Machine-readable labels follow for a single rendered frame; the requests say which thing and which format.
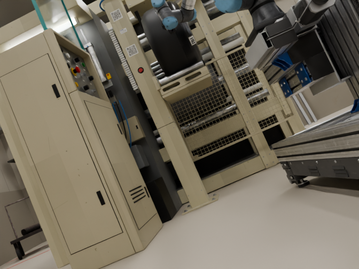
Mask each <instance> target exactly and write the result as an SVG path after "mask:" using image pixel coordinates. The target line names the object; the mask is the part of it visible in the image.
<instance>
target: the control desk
mask: <svg viewBox="0 0 359 269"><path fill-rule="evenodd" d="M0 92H1V95H2V97H3V100H4V102H5V105H6V107H7V110H8V112H9V115H10V117H11V120H12V122H13V125H14V127H15V130H16V132H17V134H18V137H19V139H20V142H21V144H22V147H23V149H24V151H25V154H26V156H27V159H28V162H29V164H30V167H31V169H32V171H33V174H34V176H35V179H36V181H37V184H38V186H39V189H40V191H41V194H42V196H43V198H44V201H45V204H46V206H47V209H48V211H49V214H50V216H51V219H52V221H53V223H54V226H55V228H56V231H57V233H58V236H59V238H60V241H61V244H62V245H63V248H64V251H65V253H66V256H67V258H68V261H69V263H70V265H71V268H72V269H100V268H102V267H105V266H107V265H109V264H112V263H114V262H117V261H119V260H121V259H124V258H126V257H129V256H131V255H133V254H135V253H138V252H140V251H143V250H144V249H145V248H146V247H147V245H148V244H149V243H150V242H151V241H152V239H153V238H154V237H155V236H156V234H157V233H158V232H159V231H160V229H161V228H162V227H163V224H162V222H161V219H160V217H159V215H158V212H157V210H156V208H155V206H154V203H153V201H152V199H151V196H150V194H149V192H148V189H147V187H146V185H145V183H144V180H143V177H142V175H141V173H140V171H139V168H138V166H137V164H136V161H135V159H134V157H133V154H132V152H131V150H130V147H129V145H128V143H127V140H126V138H125V136H124V134H123V131H122V129H121V127H120V124H119V122H118V119H117V118H116V115H115V112H114V110H113V108H112V105H111V103H110V101H109V98H108V96H107V94H106V91H105V89H104V87H103V85H102V82H101V80H100V78H99V75H98V73H97V71H96V68H95V66H94V64H93V62H92V59H91V56H90V54H89V53H87V52H86V51H84V50H83V49H81V48H80V47H78V46H77V45H76V44H74V43H73V42H71V41H70V40H68V39H67V38H65V37H63V36H62V35H61V34H59V33H58V32H56V31H55V30H53V29H52V28H49V29H47V30H45V31H43V32H41V33H39V34H37V35H35V36H33V37H31V38H29V39H28V40H26V41H24V42H22V43H20V44H18V45H16V46H14V47H12V48H10V49H8V50H6V51H4V52H2V53H0Z"/></svg>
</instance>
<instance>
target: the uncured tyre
mask: <svg viewBox="0 0 359 269"><path fill-rule="evenodd" d="M166 3H167V4H168V6H169V7H170V9H171V10H178V9H180V7H179V5H178V4H177V3H176V2H173V1H166ZM141 22H142V26H143V29H144V33H145V35H146V38H147V40H148V42H149V44H150V47H151V49H152V51H153V53H154V55H155V57H156V59H157V61H158V63H159V65H160V67H161V69H162V70H163V72H164V74H165V75H166V76H169V75H171V74H173V73H175V72H177V71H179V70H181V69H184V68H186V67H188V66H190V65H192V64H195V63H196V62H198V61H200V60H203V58H202V55H201V52H200V50H199V47H198V45H197V43H196V44H195V45H193V46H192V45H191V43H190V41H189V37H190V36H192V35H193V33H192V31H191V29H190V26H189V24H188V22H183V23H178V25H177V26H176V27H175V28H176V32H175V33H173V34H170V33H169V31H168V30H164V29H163V28H162V26H161V25H162V22H161V20H160V18H159V16H158V15H157V14H156V11H155V9H154V8H152V9H150V10H148V11H146V12H145V13H144V14H143V17H142V19H141Z"/></svg>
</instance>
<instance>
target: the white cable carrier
mask: <svg viewBox="0 0 359 269"><path fill-rule="evenodd" d="M108 33H109V34H110V37H111V39H112V41H113V43H114V46H115V48H116V51H117V53H118V55H119V57H120V59H121V62H122V64H123V66H124V69H125V70H126V73H127V75H128V78H129V80H130V83H131V84H132V87H133V88H134V90H135V91H137V90H139V87H138V85H137V82H136V80H135V78H134V75H133V74H132V71H131V69H130V67H129V65H128V62H127V60H126V57H125V55H124V53H123V51H122V48H121V46H120V44H119V42H118V39H117V37H116V34H115V32H114V31H113V30H111V31H109V32H108Z"/></svg>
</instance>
